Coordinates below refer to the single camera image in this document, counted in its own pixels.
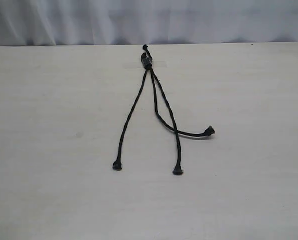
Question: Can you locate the black rope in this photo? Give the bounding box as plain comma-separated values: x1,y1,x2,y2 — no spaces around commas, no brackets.
142,44,216,140
145,57,184,176
112,52,149,172

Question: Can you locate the clear tape strip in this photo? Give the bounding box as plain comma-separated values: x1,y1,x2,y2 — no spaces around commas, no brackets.
122,61,168,69

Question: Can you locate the white backdrop curtain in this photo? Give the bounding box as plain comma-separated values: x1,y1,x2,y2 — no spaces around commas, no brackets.
0,0,298,46

